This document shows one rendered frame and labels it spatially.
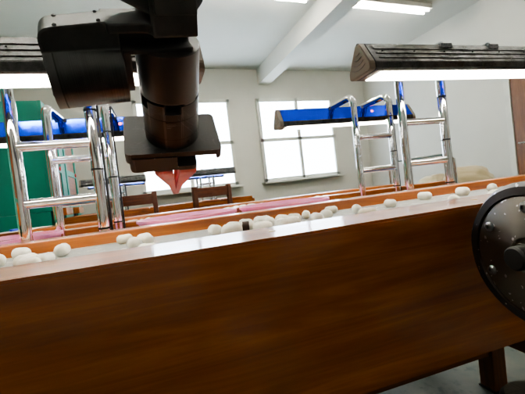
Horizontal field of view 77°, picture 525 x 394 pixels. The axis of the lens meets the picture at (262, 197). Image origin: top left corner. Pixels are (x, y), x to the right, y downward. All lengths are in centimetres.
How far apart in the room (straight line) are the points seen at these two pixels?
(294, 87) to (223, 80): 138
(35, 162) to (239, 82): 388
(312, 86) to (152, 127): 654
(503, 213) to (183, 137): 32
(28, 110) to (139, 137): 313
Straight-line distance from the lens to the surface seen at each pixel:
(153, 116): 35
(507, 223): 37
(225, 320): 34
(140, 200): 308
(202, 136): 39
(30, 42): 71
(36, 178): 340
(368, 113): 147
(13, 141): 85
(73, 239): 76
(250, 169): 599
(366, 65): 80
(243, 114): 613
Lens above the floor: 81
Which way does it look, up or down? 1 degrees down
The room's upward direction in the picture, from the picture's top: 7 degrees counter-clockwise
